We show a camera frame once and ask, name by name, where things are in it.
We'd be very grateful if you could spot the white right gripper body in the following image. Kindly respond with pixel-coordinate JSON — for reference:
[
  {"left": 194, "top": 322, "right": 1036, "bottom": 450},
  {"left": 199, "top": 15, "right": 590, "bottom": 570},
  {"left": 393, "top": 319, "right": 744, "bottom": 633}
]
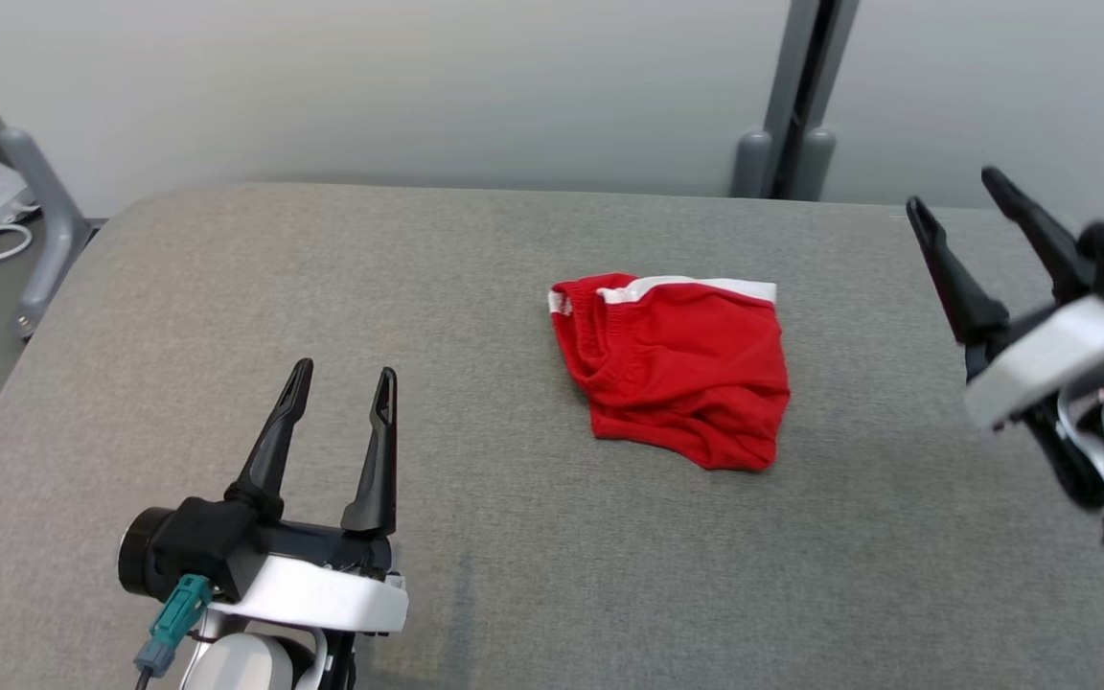
[{"left": 961, "top": 291, "right": 1104, "bottom": 432}]

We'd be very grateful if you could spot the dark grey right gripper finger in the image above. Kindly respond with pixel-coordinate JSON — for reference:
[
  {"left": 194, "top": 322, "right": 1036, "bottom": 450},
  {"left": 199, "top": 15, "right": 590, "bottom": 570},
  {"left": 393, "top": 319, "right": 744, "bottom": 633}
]
[
  {"left": 980, "top": 165, "right": 1091, "bottom": 304},
  {"left": 905, "top": 195, "right": 1012, "bottom": 345}
]

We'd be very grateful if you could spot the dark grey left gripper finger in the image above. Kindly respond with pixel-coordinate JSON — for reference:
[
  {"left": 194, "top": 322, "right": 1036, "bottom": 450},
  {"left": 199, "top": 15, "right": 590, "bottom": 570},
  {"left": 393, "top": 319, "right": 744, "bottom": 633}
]
[
  {"left": 223, "top": 357, "right": 316, "bottom": 524},
  {"left": 339, "top": 366, "right": 400, "bottom": 537}
]

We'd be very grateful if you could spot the grey metal partition post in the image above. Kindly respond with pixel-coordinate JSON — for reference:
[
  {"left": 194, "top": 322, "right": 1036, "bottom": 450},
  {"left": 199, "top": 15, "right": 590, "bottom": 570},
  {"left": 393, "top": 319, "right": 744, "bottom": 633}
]
[{"left": 731, "top": 0, "right": 861, "bottom": 203}]

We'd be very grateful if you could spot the red shorts white trim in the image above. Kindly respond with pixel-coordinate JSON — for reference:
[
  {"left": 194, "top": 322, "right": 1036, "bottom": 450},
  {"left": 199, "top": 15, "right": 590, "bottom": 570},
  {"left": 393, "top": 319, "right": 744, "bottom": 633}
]
[{"left": 548, "top": 272, "right": 792, "bottom": 473}]

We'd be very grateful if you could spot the grey partition frame leg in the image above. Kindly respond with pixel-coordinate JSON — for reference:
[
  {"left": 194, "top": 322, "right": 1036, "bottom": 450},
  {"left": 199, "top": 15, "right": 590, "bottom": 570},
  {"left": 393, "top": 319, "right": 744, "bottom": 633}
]
[{"left": 0, "top": 23, "right": 94, "bottom": 342}]

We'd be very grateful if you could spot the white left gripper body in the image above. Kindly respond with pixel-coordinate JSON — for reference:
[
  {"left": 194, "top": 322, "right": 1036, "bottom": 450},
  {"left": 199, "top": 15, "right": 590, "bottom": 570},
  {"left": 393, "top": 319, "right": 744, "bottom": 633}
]
[{"left": 216, "top": 523, "right": 410, "bottom": 634}]

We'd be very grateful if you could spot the teal left camera connector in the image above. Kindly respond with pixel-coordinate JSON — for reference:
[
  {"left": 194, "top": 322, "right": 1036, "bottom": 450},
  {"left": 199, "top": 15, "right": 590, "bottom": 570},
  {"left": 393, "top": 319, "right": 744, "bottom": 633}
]
[{"left": 134, "top": 572, "right": 214, "bottom": 678}]

